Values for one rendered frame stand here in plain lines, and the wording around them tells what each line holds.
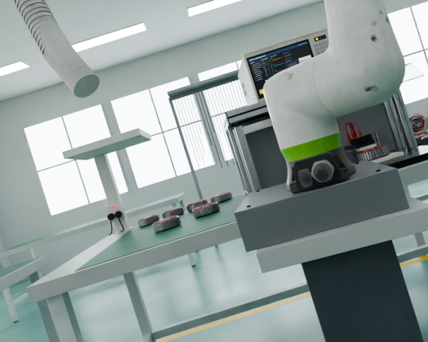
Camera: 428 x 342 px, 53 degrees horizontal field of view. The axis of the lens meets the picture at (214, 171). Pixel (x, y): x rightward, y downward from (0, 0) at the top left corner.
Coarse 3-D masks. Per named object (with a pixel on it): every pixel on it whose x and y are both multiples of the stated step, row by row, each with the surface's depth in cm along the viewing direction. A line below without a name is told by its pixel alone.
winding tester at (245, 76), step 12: (300, 36) 167; (312, 36) 167; (264, 48) 167; (276, 48) 167; (312, 48) 167; (324, 48) 167; (240, 72) 191; (240, 84) 204; (252, 84) 167; (252, 96) 178
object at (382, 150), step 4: (372, 148) 157; (376, 148) 149; (380, 148) 149; (384, 148) 149; (388, 148) 151; (360, 152) 153; (364, 152) 151; (368, 152) 150; (372, 152) 149; (376, 152) 149; (380, 152) 149; (384, 152) 149; (388, 152) 150; (360, 156) 153; (364, 156) 151; (368, 156) 150; (372, 156) 150; (376, 156) 149; (380, 156) 149; (384, 156) 150; (360, 160) 153; (364, 160) 151; (368, 160) 151
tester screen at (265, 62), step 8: (288, 48) 167; (296, 48) 167; (304, 48) 167; (264, 56) 167; (272, 56) 167; (280, 56) 167; (288, 56) 167; (296, 56) 167; (304, 56) 167; (256, 64) 167; (264, 64) 167; (272, 64) 167; (280, 64) 167; (256, 72) 167; (264, 72) 167; (272, 72) 167; (256, 80) 167
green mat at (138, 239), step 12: (228, 204) 189; (180, 216) 203; (192, 216) 185; (204, 216) 169; (216, 216) 156; (228, 216) 145; (132, 228) 224; (144, 228) 202; (180, 228) 156; (192, 228) 144; (204, 228) 135; (120, 240) 180; (132, 240) 165; (144, 240) 153; (156, 240) 142; (168, 240) 132; (108, 252) 150; (120, 252) 140; (132, 252) 131; (84, 264) 139; (96, 264) 131
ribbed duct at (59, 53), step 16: (16, 0) 242; (32, 0) 240; (32, 16) 239; (48, 16) 241; (32, 32) 243; (48, 32) 237; (48, 48) 236; (64, 48) 235; (64, 64) 231; (80, 64) 231; (64, 80) 233; (80, 80) 227; (96, 80) 236; (80, 96) 237
